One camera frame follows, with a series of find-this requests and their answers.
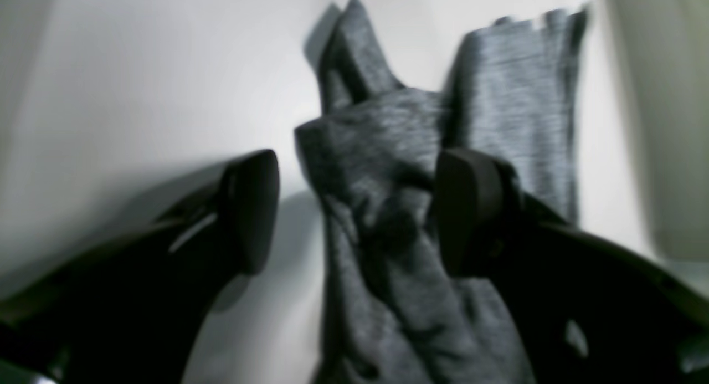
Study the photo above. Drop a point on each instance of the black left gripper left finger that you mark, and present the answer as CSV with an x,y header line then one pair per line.
x,y
129,310

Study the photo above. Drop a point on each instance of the grey t-shirt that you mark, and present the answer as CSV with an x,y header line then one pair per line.
x,y
371,160

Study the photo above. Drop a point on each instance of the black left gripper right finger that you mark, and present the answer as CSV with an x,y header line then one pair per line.
x,y
587,310

